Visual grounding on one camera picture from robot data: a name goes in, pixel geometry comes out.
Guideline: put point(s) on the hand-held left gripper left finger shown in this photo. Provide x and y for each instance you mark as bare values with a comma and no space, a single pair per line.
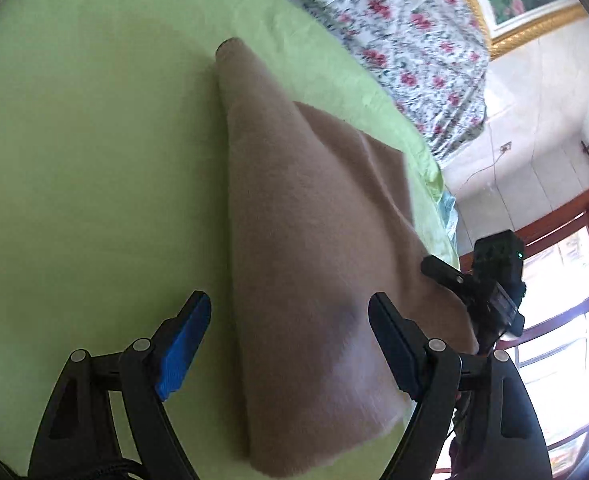
182,345

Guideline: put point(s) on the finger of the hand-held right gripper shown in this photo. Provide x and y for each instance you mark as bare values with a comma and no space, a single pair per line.
447,275

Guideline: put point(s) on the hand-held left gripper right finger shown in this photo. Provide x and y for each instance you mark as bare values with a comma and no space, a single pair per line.
399,345

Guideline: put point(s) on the beige knit sweater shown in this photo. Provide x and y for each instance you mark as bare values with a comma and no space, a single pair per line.
314,270

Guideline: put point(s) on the light blue cloth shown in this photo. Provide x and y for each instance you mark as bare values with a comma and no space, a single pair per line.
448,215

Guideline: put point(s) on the green bed sheet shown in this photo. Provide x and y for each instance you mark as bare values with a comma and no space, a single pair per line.
89,185

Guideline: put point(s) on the white pink-flowered quilt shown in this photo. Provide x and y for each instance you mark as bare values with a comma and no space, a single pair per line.
399,45

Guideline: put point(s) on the red wooden window frame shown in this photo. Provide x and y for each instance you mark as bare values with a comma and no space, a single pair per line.
574,285

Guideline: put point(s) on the wall socket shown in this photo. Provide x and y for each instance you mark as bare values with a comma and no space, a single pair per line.
504,148

